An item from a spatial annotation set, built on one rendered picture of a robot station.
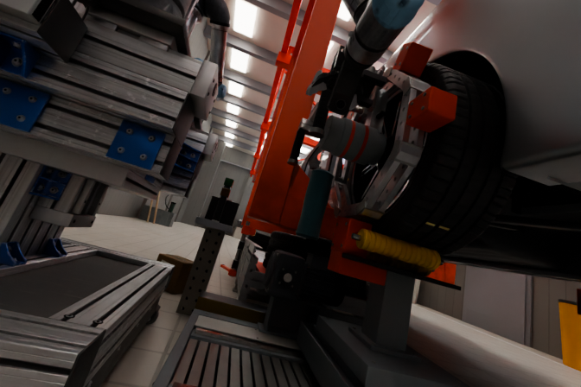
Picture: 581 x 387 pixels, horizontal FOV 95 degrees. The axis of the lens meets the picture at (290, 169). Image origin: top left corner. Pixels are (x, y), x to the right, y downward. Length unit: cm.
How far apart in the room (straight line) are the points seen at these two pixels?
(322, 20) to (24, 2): 154
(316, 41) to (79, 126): 140
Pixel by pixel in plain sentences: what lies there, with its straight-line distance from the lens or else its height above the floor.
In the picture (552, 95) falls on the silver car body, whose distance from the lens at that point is 81.
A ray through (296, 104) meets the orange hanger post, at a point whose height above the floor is 118.
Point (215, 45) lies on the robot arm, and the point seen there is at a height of 126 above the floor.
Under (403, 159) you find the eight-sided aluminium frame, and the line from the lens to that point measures 76.
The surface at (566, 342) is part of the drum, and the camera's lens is 497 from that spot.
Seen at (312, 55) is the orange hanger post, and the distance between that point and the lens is 173.
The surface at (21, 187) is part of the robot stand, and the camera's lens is 88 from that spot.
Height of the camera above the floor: 43
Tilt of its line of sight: 16 degrees up
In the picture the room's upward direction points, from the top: 16 degrees clockwise
